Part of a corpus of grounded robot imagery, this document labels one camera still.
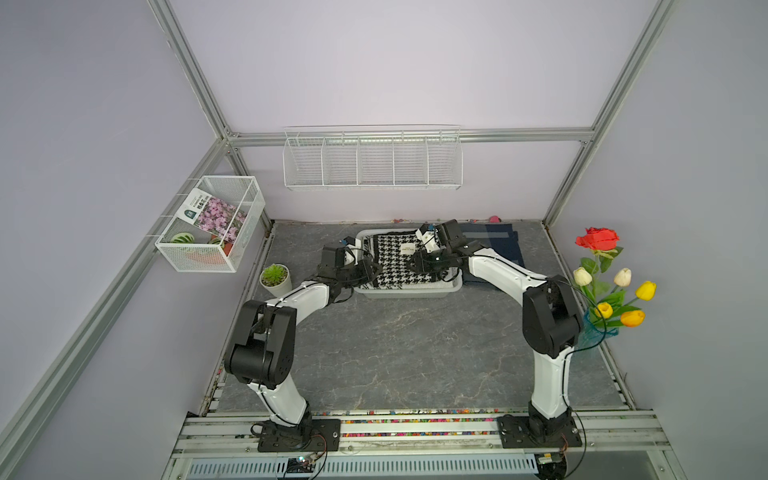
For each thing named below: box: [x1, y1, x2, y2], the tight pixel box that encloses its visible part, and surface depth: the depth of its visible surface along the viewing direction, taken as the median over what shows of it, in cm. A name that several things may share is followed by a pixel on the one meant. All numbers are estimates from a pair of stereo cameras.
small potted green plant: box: [259, 264, 293, 297], surface depth 96 cm
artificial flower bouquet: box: [573, 227, 657, 329], surface depth 69 cm
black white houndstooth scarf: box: [360, 230, 434, 290], surface depth 95 cm
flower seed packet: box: [175, 188, 247, 243], surface depth 76 cm
